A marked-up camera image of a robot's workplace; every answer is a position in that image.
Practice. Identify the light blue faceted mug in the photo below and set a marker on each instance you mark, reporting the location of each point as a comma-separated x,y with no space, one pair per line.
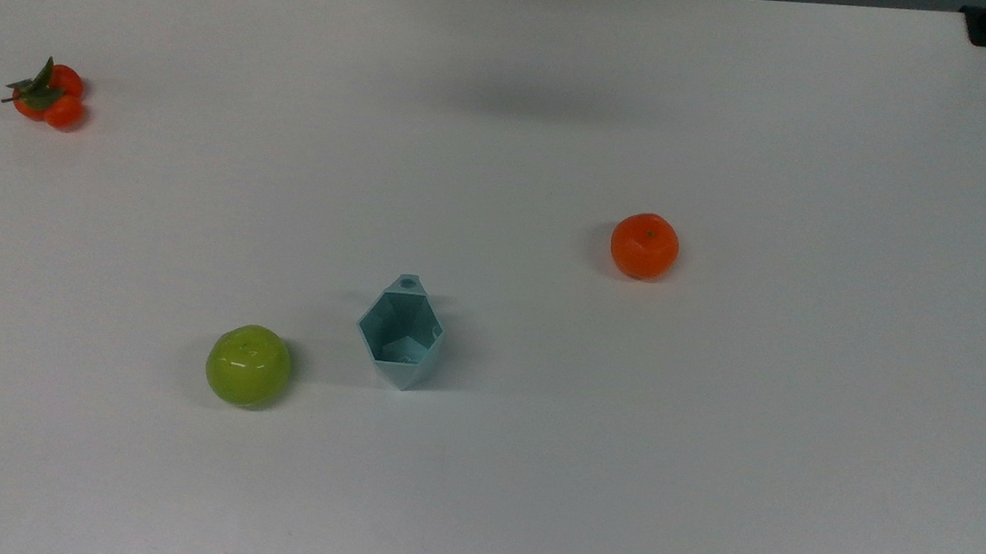
399,331

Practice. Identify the orange mandarin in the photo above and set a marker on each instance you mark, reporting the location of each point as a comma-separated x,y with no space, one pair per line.
644,247

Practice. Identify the green apple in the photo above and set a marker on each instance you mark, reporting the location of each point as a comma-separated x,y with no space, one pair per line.
249,367

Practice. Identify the small oranges cluster with leaves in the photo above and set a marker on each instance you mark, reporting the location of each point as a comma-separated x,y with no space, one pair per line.
64,110

